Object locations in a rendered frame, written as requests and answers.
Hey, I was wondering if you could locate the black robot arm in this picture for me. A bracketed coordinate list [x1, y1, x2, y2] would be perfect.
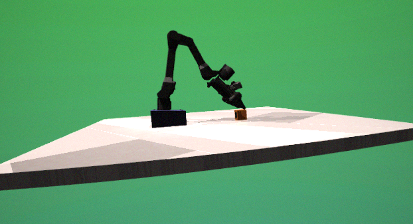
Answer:
[156, 31, 242, 110]

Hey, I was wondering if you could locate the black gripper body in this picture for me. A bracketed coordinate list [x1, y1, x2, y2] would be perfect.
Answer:
[217, 84, 242, 104]

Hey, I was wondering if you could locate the orange block with dark square face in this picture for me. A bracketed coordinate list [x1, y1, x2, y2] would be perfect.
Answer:
[234, 109, 247, 120]

